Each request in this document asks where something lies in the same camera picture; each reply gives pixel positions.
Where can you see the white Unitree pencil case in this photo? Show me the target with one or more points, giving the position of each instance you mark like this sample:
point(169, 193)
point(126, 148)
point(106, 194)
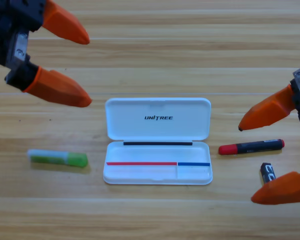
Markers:
point(157, 120)

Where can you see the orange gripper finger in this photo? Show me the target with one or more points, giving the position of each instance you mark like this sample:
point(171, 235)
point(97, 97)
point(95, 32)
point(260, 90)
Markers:
point(57, 87)
point(287, 190)

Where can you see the black eraser white print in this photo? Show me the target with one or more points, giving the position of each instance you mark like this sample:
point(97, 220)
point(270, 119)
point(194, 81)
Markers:
point(267, 172)

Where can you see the red black whiteboard marker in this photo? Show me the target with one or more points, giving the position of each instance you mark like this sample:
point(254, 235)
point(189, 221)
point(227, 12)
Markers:
point(250, 147)

